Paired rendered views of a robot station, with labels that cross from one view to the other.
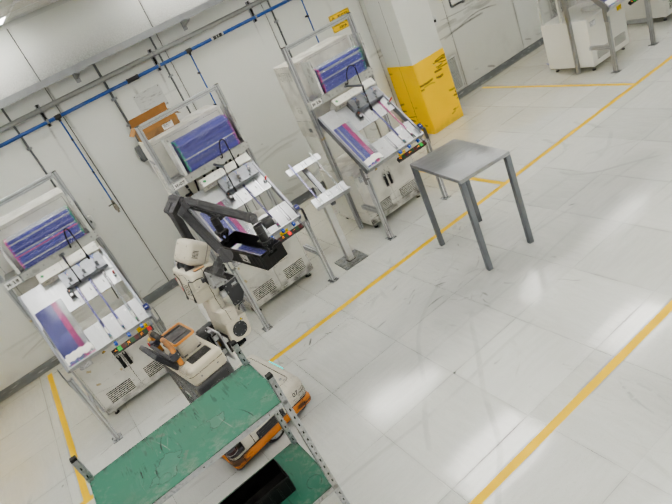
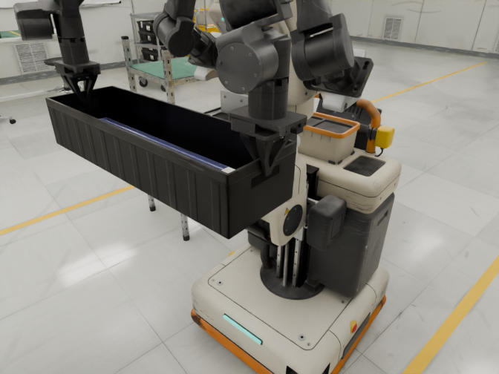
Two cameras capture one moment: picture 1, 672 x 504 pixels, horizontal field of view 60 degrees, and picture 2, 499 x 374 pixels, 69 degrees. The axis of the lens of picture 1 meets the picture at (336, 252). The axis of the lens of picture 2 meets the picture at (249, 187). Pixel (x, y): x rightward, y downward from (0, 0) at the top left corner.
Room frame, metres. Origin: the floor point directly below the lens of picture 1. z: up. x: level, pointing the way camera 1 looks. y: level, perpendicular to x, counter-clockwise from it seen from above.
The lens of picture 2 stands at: (4.29, 0.46, 1.37)
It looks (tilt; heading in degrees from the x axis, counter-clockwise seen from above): 30 degrees down; 161
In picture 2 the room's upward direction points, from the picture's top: straight up
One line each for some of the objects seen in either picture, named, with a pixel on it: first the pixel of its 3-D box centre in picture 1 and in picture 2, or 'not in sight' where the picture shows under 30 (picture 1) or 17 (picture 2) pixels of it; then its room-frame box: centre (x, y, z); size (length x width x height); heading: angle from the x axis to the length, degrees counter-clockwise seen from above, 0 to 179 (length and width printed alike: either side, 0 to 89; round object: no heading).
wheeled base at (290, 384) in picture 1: (246, 406); (291, 294); (3.28, 1.00, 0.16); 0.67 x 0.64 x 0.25; 121
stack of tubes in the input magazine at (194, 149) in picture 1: (206, 142); not in sight; (4.98, 0.60, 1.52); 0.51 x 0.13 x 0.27; 112
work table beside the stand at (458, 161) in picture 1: (470, 202); not in sight; (4.13, -1.14, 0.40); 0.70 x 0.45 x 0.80; 14
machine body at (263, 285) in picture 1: (257, 259); not in sight; (5.07, 0.70, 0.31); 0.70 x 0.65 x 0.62; 112
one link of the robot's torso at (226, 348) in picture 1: (225, 332); (287, 220); (3.41, 0.89, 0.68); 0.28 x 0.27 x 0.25; 31
